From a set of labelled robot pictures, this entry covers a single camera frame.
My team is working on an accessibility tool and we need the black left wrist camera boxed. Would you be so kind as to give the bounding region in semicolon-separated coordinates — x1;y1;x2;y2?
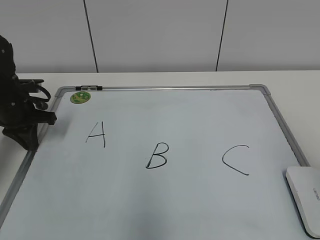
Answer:
18;79;44;93

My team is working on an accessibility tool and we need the white whiteboard eraser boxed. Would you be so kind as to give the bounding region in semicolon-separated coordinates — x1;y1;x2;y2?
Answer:
285;166;320;239

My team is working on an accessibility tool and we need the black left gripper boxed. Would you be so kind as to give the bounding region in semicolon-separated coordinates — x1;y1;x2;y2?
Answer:
0;36;57;151

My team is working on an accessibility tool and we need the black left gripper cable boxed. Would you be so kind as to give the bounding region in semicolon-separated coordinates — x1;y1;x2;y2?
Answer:
14;84;52;111

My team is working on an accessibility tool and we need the green round magnet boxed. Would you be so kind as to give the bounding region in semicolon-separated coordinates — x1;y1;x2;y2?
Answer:
70;91;91;104

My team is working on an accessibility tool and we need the white framed whiteboard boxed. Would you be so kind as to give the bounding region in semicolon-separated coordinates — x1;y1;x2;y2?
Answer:
0;90;308;240

